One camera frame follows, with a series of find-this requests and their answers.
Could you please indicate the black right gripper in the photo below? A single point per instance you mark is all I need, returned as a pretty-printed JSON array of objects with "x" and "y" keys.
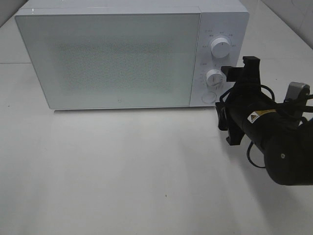
[{"x": 248, "y": 111}]

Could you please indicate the white timer knob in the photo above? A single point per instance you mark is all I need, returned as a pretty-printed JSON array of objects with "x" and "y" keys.
[{"x": 214, "y": 77}]

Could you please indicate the white round door button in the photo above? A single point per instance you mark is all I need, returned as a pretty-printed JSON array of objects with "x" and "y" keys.
[{"x": 209, "y": 97}]

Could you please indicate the white microwave door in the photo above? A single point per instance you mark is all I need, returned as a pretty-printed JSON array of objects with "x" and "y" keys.
[{"x": 112, "y": 61}]

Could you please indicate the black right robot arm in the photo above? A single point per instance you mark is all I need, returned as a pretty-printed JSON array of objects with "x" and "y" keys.
[{"x": 289, "y": 157}]

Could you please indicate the white upper power knob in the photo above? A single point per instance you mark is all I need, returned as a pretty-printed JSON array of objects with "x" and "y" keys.
[{"x": 220, "y": 47}]

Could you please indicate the white microwave oven body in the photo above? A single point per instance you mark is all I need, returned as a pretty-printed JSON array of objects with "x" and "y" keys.
[{"x": 217, "y": 17}]

